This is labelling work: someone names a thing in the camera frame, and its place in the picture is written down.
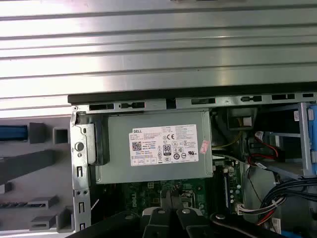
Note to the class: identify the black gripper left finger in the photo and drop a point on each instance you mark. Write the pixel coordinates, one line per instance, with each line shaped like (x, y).
(156, 223)

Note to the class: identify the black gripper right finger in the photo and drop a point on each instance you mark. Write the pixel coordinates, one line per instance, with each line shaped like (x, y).
(193, 225)

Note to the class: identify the hard disk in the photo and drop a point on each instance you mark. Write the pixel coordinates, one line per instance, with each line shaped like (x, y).
(12, 132)

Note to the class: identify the green motherboard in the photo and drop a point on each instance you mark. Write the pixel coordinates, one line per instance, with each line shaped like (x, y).
(143, 198)

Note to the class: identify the CPU socket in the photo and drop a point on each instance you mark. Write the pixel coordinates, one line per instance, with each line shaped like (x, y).
(188, 198)

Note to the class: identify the green RAM stick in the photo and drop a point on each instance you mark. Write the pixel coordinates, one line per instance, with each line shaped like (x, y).
(226, 188)
(13, 204)

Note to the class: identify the grey power supply unit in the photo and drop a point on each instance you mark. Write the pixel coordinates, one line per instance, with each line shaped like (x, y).
(119, 158)

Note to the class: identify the grey parts rack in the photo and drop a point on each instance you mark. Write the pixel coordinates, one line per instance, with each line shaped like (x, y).
(59, 173)

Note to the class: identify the black PC case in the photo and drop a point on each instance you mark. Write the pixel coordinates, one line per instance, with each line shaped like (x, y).
(79, 138)

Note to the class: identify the blue drive latch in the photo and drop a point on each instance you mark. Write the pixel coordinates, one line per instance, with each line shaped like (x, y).
(312, 138)

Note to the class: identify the metal drive cage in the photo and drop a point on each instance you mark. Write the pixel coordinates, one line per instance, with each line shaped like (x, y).
(303, 124)

